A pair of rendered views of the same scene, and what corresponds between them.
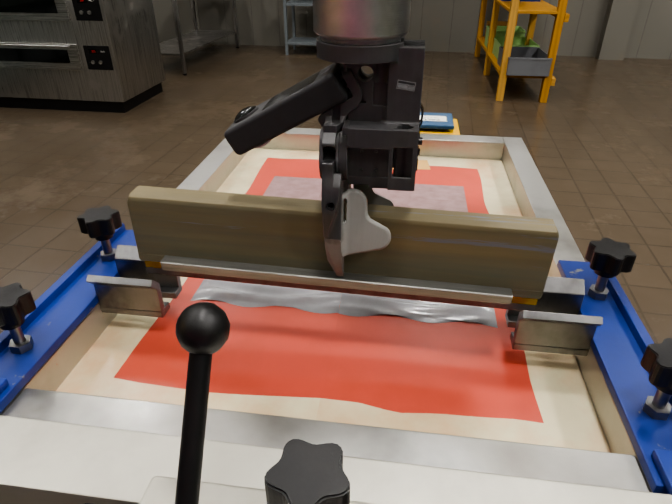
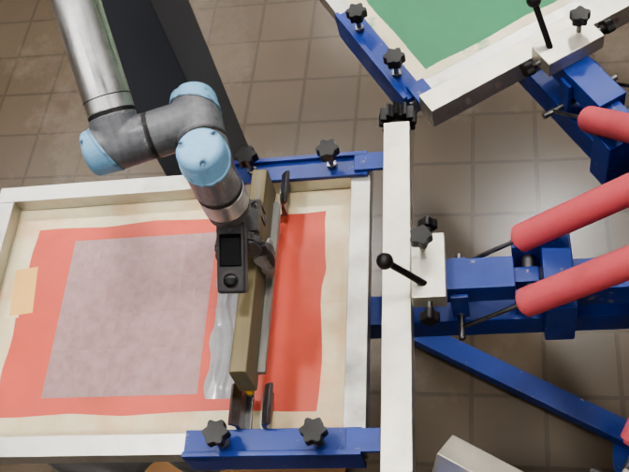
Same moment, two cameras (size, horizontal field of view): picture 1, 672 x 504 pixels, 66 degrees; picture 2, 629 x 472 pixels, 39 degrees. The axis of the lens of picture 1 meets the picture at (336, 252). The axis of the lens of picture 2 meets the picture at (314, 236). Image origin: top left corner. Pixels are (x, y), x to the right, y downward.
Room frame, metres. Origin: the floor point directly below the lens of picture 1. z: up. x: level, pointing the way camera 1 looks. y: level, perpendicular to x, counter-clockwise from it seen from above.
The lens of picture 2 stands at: (0.15, 0.81, 2.39)
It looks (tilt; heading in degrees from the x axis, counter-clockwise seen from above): 56 degrees down; 281
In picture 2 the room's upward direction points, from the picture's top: 20 degrees counter-clockwise
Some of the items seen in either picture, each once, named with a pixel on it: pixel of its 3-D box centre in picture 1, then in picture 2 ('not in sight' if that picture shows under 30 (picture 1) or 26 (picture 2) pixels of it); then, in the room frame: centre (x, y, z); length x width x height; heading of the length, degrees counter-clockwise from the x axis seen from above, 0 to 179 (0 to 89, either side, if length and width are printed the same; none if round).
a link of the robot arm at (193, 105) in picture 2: not in sight; (187, 123); (0.47, -0.12, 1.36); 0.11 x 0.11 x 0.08; 9
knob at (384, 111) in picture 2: not in sight; (398, 124); (0.15, -0.32, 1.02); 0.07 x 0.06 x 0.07; 172
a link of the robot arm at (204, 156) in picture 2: not in sight; (209, 166); (0.44, -0.02, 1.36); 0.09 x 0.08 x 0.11; 99
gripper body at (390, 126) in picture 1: (368, 114); (237, 221); (0.44, -0.03, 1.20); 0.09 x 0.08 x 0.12; 82
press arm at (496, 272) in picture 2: not in sight; (462, 280); (0.09, 0.05, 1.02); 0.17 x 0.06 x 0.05; 172
